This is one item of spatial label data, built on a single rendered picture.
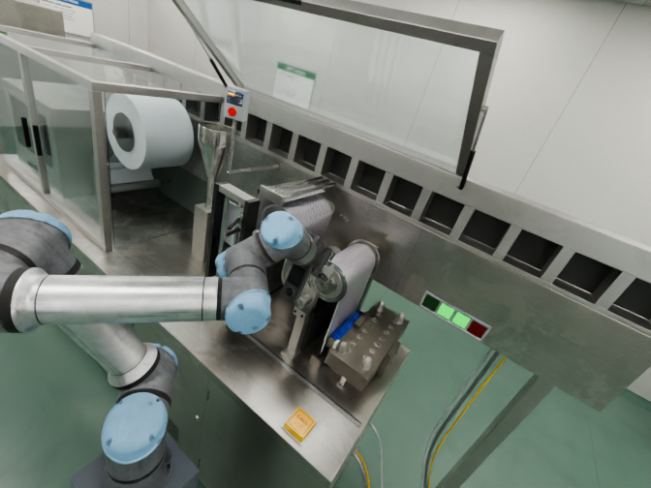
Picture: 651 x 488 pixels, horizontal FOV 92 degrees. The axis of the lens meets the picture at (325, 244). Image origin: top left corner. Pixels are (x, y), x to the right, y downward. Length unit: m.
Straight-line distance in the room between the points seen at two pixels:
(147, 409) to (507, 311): 1.09
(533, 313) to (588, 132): 2.41
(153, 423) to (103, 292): 0.36
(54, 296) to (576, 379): 1.37
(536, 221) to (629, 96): 2.43
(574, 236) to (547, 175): 2.33
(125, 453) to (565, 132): 3.43
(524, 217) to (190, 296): 0.97
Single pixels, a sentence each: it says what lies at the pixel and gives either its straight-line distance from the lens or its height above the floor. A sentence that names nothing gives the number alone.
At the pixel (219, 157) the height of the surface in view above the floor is 1.42.
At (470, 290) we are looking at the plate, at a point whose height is 1.31.
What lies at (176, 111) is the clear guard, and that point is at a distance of 1.63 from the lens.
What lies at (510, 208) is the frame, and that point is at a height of 1.62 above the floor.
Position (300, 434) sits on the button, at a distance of 1.08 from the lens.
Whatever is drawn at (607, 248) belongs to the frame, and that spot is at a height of 1.62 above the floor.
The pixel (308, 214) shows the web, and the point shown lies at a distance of 1.14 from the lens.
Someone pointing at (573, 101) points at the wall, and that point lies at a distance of 3.47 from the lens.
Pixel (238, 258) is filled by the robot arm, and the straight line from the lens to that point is 0.64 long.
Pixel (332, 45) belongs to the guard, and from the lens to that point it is 1.02.
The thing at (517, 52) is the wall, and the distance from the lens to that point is 3.53.
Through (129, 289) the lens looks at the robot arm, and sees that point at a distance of 0.57.
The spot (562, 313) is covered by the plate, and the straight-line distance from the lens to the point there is 1.26.
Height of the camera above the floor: 1.84
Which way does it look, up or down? 28 degrees down
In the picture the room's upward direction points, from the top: 17 degrees clockwise
